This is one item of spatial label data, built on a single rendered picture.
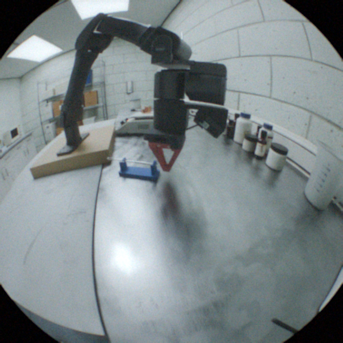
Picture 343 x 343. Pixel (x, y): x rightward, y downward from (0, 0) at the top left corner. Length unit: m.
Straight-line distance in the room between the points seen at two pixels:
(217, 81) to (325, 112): 0.47
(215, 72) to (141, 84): 2.84
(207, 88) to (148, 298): 0.29
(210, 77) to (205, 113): 0.06
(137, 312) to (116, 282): 0.05
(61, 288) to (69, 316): 0.05
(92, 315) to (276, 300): 0.24
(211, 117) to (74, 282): 0.33
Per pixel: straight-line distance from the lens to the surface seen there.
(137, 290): 0.19
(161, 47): 0.24
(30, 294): 0.30
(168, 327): 0.19
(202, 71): 0.23
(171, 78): 0.24
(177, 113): 0.23
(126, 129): 0.64
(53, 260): 0.27
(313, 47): 0.69
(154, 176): 0.31
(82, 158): 0.44
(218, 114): 0.24
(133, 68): 3.07
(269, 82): 0.72
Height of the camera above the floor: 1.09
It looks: 32 degrees down
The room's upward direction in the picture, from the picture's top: straight up
